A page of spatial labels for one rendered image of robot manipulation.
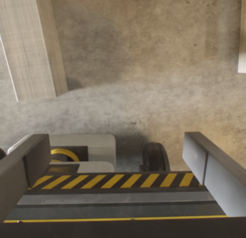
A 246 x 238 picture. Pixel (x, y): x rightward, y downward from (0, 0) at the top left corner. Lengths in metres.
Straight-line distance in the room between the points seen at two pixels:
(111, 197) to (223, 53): 0.49
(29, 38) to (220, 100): 0.54
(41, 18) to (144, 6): 0.26
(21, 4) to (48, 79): 0.16
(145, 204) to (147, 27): 0.43
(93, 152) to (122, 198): 0.20
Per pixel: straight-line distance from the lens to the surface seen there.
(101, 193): 0.27
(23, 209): 0.31
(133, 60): 0.53
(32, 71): 0.47
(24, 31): 0.48
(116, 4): 0.55
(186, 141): 0.16
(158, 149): 0.47
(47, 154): 0.17
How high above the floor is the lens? 0.53
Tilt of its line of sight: 75 degrees down
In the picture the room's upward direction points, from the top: 175 degrees clockwise
